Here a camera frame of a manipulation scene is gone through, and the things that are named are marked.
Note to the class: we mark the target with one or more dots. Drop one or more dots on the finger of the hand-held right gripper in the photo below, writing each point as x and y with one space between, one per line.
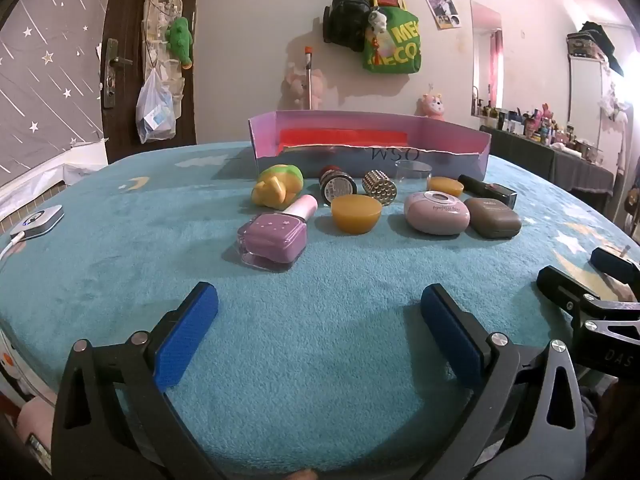
562 292
612 263

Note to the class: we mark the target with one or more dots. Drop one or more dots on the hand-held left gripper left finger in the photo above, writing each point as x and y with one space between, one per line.
187 335

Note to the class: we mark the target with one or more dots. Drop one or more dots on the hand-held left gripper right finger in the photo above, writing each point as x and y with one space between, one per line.
450 335

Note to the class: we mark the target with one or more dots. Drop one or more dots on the brown eyeshadow case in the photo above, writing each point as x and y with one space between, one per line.
492 217

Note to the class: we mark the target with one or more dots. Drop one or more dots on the pink oval compact case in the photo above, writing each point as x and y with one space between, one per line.
437 215

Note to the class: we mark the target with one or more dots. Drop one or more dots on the black nail polish bottle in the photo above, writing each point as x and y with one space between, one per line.
487 189

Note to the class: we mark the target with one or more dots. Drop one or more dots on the purple nail polish bottle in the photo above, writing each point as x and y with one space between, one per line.
275 235

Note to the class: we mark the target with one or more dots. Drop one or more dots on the amber dome block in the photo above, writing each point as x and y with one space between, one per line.
356 215
445 186

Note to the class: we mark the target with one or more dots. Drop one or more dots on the clear glass cup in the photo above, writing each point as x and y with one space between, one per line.
412 180

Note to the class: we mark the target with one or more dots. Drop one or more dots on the silver studded cylinder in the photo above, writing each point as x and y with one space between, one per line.
380 187

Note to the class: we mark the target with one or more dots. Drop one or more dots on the yellow green toy figure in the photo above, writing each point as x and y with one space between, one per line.
275 187

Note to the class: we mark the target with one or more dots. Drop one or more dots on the glitter bottle with dark red cap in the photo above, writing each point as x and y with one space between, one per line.
337 187

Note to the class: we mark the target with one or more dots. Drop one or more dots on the purple cardboard box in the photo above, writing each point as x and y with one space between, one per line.
450 134

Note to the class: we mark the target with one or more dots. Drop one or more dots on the table with dark cloth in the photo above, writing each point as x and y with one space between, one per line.
540 160

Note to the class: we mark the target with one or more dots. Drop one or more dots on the white framed standing mirror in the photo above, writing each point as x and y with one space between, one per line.
587 90

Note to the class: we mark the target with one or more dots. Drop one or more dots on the white charger puck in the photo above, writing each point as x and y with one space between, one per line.
37 221

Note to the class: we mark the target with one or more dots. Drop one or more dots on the dark brown door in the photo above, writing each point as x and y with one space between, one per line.
122 130

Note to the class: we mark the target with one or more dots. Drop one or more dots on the dark cloth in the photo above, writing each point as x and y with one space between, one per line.
602 42

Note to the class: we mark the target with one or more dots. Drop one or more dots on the clear plastic bag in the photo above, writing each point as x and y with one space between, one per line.
155 115

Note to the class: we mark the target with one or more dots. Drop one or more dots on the red printed paper liner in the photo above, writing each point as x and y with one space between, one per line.
345 137

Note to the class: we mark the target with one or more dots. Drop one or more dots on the pink bear plush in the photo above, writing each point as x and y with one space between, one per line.
431 105

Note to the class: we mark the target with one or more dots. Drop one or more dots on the pink pig plush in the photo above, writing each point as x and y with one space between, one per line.
296 87

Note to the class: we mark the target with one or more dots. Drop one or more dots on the green tote bag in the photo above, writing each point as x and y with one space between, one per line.
400 45

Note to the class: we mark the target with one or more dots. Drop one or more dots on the green crocodile plush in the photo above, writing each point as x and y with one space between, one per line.
179 40

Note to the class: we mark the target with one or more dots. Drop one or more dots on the red hanging charm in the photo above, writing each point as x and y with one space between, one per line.
376 44

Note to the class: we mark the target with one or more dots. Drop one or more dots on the hanging pocket organizer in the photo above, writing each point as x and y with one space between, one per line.
152 35

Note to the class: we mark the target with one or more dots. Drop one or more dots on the panda plush charm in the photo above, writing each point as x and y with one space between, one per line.
378 20

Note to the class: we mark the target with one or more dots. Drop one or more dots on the black backpack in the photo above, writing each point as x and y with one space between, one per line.
347 15

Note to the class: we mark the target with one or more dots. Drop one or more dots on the wall mirror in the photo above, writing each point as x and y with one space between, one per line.
482 60

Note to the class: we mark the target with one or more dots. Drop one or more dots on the wall photo poster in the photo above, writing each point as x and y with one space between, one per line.
442 7

